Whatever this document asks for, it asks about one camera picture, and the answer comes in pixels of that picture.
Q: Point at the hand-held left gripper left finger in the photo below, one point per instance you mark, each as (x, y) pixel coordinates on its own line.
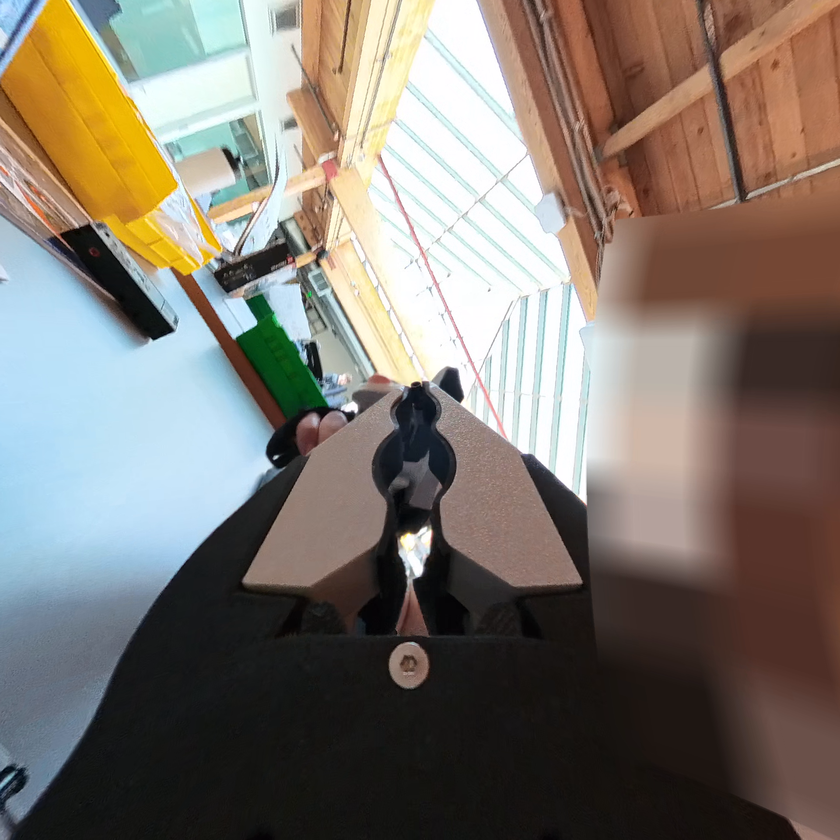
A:
(315, 525)

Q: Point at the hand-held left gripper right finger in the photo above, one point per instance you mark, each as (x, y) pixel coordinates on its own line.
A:
(512, 525)

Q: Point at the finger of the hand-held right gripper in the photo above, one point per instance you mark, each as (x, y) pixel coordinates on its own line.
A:
(420, 482)

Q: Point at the person's right hand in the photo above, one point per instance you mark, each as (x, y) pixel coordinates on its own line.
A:
(318, 430)

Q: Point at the green plastic bin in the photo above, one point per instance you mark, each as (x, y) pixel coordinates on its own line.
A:
(282, 354)

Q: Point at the black product box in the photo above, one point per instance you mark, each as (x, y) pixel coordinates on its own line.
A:
(253, 269)

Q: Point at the black battery box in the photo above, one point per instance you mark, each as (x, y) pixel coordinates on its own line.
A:
(124, 282)

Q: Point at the clear plastic bag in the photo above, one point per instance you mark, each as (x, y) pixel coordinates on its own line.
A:
(190, 223)

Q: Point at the white tumbler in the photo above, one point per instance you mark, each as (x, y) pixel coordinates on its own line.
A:
(203, 170)

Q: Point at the white ceiling device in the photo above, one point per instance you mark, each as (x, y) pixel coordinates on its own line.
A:
(550, 213)

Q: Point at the yellow plastic bin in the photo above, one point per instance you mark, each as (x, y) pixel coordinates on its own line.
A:
(85, 118)

